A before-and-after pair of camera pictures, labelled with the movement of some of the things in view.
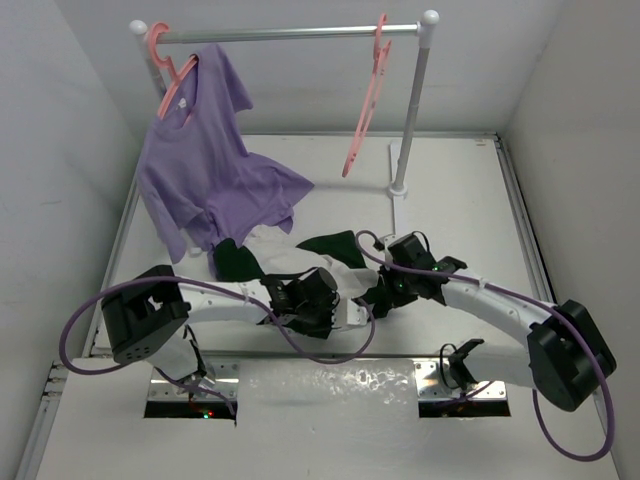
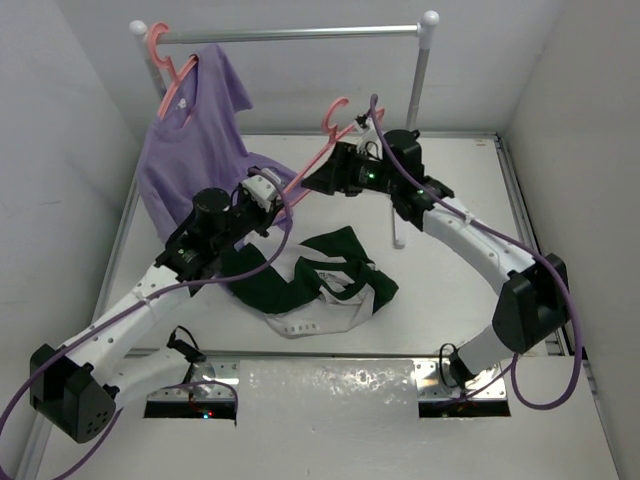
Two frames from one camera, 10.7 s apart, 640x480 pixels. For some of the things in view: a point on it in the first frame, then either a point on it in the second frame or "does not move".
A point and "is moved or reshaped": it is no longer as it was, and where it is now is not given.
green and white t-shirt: [267, 253] is moved or reshaped
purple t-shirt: [196, 173] does not move
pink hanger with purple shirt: [155, 31] does not move
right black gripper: [393, 297] → [337, 172]
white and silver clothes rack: [402, 156] does not move
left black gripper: [326, 322] → [263, 218]
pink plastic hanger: [381, 53] → [334, 140]
